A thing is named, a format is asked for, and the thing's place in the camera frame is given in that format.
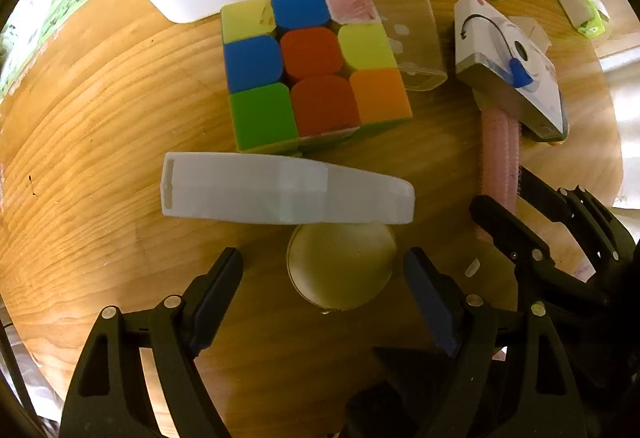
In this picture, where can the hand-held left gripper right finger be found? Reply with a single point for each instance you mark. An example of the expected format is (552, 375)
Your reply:
(435, 313)

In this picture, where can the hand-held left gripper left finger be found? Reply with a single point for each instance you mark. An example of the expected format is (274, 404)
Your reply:
(207, 318)

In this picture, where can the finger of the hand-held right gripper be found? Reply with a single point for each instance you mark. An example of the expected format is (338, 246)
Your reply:
(575, 223)
(510, 233)

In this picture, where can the pink hair roller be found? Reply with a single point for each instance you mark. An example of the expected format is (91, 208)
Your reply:
(495, 152)

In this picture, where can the white plastic holder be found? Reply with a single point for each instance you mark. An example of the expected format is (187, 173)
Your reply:
(280, 193)

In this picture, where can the white printed cardboard box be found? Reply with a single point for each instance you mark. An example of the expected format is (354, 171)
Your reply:
(490, 42)

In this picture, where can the round clear dish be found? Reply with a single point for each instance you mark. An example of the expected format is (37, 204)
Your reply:
(340, 263)

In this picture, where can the small translucent packet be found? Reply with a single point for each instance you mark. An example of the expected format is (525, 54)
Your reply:
(535, 30)

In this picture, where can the clear plastic case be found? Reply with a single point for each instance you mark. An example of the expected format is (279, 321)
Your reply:
(417, 47)

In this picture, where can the green and white small box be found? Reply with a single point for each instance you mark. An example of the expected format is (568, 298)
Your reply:
(582, 7)

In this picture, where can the multicoloured puzzle cube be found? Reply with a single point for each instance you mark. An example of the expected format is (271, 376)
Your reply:
(310, 52)

